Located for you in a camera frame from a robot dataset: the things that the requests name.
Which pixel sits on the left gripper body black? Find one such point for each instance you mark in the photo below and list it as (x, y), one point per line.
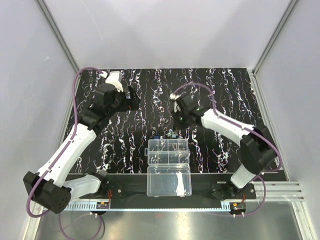
(132, 99)

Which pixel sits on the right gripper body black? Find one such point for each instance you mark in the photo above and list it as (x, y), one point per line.
(178, 122)

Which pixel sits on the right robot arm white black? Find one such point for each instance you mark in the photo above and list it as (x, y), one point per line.
(257, 147)

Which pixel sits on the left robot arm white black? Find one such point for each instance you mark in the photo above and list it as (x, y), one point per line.
(49, 186)

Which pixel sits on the black marbled table mat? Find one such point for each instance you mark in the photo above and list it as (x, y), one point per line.
(121, 147)

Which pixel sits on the clear plastic organizer box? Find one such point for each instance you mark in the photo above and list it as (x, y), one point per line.
(168, 167)

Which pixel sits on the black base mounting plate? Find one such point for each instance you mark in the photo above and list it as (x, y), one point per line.
(206, 187)

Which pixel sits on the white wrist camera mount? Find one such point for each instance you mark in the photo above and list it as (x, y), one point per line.
(114, 79)

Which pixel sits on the aluminium rail right side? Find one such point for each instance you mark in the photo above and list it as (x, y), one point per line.
(276, 191)

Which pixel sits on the white slotted cable duct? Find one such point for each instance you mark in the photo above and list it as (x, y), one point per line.
(103, 206)

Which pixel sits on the left aluminium frame post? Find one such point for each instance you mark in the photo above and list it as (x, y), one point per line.
(57, 33)

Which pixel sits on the aluminium frame post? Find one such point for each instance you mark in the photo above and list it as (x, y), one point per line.
(275, 35)
(57, 33)

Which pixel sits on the right aluminium frame post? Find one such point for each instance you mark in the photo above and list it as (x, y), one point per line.
(275, 35)

